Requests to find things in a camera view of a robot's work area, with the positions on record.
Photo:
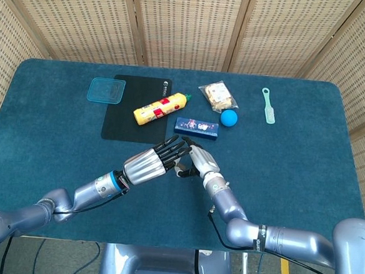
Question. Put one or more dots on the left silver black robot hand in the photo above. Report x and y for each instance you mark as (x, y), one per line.
(144, 167)

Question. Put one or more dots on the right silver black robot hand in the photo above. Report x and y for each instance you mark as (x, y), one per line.
(205, 163)

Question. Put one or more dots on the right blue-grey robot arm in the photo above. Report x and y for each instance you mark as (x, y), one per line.
(227, 206)

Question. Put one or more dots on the dark blue printed box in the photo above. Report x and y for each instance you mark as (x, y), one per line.
(195, 128)

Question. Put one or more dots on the blue felt table cloth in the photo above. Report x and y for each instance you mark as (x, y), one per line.
(133, 209)

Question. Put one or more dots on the black mouse pad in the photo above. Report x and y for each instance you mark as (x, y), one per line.
(123, 126)

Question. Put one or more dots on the blue ball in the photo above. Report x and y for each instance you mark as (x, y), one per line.
(229, 118)

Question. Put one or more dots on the yellow bottle with green cap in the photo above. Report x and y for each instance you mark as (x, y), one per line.
(159, 108)

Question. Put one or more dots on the clear bag of snacks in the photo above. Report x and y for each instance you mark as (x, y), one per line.
(218, 95)

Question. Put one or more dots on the mint green brush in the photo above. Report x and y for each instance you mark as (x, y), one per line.
(270, 115)

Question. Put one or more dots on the teal transparent plastic lid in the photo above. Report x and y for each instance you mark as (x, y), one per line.
(105, 91)

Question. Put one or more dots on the blue-grey robot torso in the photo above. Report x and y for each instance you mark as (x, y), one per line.
(161, 267)

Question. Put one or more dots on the white table leg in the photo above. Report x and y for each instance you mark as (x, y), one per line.
(244, 273)

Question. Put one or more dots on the woven folding screen panel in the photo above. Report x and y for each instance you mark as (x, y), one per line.
(362, 77)
(190, 27)
(6, 52)
(78, 20)
(280, 34)

